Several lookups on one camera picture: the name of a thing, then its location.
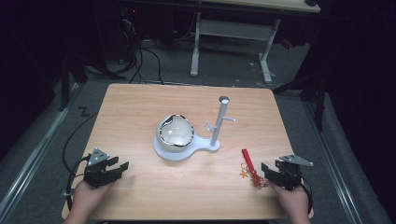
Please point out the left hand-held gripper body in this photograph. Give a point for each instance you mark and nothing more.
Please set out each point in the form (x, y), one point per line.
(95, 174)

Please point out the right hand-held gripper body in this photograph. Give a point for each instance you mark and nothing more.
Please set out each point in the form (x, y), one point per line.
(291, 175)

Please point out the person's right hand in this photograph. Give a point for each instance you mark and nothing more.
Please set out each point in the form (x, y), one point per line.
(292, 199)

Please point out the person's left hand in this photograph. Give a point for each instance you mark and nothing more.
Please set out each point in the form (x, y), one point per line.
(88, 197)

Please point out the white bowl with silver rim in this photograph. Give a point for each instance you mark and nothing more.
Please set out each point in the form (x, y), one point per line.
(174, 134)

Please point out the white tree-shaped stand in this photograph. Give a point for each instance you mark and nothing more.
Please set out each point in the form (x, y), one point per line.
(219, 124)

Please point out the black metal stand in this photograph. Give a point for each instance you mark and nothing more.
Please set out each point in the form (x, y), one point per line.
(64, 88)
(320, 105)

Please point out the small red object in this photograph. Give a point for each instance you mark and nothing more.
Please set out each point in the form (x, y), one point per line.
(286, 44)

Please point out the dark computer tower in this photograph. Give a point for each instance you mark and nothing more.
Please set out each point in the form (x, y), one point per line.
(127, 29)

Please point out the white-framed desk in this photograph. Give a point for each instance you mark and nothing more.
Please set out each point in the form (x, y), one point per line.
(233, 29)

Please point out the aluminium floor rail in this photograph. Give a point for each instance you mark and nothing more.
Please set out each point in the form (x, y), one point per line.
(336, 180)
(31, 159)

